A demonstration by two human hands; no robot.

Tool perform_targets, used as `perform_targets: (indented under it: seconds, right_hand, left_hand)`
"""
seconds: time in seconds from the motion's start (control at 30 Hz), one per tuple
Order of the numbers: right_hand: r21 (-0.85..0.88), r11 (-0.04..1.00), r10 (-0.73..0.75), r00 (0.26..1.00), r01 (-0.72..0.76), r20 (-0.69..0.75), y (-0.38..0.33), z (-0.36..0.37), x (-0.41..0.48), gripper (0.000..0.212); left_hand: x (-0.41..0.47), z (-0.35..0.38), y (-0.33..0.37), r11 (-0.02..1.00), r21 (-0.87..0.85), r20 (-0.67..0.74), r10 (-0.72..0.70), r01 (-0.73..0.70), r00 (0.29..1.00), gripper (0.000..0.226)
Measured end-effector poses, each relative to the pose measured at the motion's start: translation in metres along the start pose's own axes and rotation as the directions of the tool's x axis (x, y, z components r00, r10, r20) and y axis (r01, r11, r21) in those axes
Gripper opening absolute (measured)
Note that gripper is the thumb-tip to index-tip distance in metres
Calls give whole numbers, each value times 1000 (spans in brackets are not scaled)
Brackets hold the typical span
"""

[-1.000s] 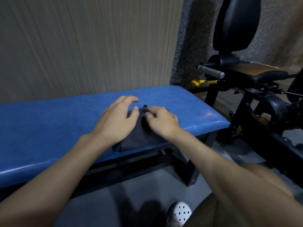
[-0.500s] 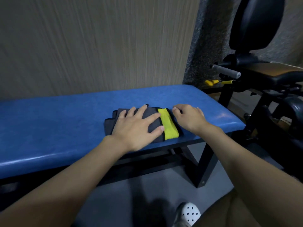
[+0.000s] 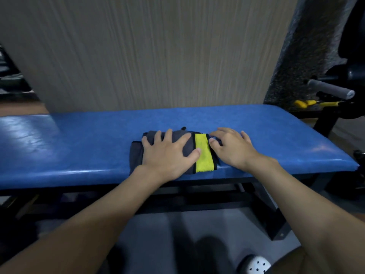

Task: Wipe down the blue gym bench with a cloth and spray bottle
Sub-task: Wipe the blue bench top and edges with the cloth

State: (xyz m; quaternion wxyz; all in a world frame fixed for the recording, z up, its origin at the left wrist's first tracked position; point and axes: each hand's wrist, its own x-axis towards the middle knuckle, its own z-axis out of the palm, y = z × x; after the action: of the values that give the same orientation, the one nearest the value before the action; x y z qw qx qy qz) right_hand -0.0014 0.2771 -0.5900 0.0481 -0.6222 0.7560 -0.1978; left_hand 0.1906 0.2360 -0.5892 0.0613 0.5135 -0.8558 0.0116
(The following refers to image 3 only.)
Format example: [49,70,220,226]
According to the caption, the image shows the person's left hand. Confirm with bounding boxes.
[134,129,202,186]

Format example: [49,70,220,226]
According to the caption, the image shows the person's right hand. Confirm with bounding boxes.
[209,127,279,172]

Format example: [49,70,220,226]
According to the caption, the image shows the grey and yellow cleaning cloth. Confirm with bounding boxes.
[129,127,219,176]

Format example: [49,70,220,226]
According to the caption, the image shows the blue padded bench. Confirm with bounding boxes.
[0,104,360,242]

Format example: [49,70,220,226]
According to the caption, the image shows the person's left forearm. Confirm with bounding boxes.
[0,165,163,274]

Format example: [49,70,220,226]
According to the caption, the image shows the person's right forearm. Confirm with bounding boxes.
[248,156,365,274]

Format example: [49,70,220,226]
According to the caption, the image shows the white clog shoe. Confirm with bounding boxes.
[237,255,272,274]

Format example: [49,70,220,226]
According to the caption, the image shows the black gym equipment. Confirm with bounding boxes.
[0,45,39,102]

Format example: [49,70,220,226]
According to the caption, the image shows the black exercise machine frame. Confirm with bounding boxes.
[290,58,365,197]

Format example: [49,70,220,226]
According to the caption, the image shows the grey handle grip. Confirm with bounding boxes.
[307,79,355,100]

